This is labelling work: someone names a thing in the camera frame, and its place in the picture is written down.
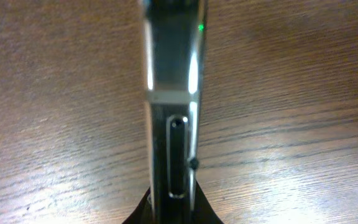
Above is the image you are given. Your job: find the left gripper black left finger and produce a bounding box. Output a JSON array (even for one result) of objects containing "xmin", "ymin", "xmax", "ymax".
[{"xmin": 122, "ymin": 189, "xmax": 153, "ymax": 224}]

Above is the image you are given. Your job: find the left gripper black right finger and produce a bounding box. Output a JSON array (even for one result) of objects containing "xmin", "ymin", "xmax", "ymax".
[{"xmin": 194, "ymin": 183, "xmax": 223, "ymax": 224}]

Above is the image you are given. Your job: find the black Galaxy flip phone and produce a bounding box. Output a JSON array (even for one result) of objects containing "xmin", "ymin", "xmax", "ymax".
[{"xmin": 140, "ymin": 0, "xmax": 208, "ymax": 223}]

